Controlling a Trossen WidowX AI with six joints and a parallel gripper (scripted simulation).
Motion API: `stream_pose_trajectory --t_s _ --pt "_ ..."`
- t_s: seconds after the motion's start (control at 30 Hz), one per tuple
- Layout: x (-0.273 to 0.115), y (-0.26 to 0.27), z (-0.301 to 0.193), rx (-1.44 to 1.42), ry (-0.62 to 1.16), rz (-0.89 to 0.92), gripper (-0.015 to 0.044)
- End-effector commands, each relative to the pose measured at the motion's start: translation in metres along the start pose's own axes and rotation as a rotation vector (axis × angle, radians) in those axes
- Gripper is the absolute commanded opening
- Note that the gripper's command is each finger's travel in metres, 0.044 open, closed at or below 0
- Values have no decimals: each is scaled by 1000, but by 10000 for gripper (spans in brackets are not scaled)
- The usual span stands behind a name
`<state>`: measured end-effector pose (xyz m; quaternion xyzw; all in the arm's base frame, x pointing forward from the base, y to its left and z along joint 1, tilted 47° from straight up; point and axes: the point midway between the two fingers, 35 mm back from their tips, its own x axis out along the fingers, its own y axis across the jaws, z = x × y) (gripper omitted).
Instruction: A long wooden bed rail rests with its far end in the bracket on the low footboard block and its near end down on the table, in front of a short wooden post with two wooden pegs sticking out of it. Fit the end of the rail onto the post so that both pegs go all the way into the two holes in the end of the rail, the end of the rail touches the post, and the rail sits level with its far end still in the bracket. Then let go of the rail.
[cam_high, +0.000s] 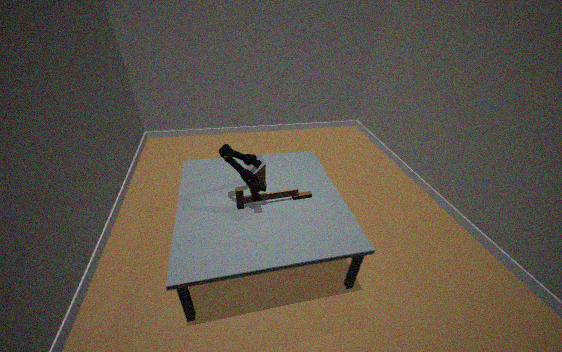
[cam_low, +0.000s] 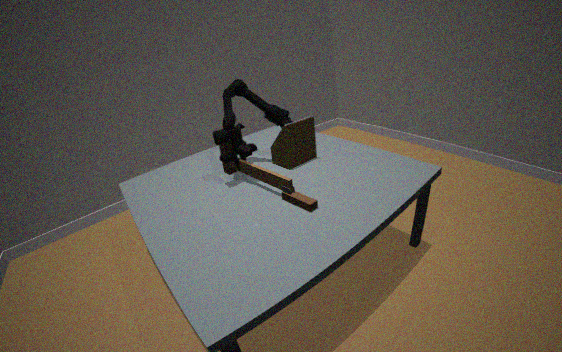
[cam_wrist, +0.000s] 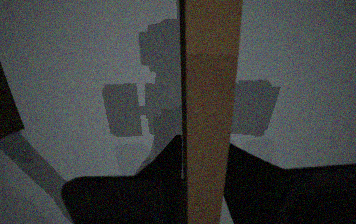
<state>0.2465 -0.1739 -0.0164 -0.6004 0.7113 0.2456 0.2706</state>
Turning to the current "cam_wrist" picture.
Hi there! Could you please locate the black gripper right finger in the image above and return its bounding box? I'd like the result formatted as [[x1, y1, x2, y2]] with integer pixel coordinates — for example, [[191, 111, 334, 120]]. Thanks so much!
[[223, 144, 356, 224]]

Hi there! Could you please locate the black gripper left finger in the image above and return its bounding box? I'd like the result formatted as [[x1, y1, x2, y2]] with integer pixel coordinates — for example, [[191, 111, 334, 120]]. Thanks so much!
[[60, 135, 182, 224]]

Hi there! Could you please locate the long brown wooden rail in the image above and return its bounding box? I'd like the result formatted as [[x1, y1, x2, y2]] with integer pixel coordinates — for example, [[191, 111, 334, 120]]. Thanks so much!
[[179, 0, 243, 224]]

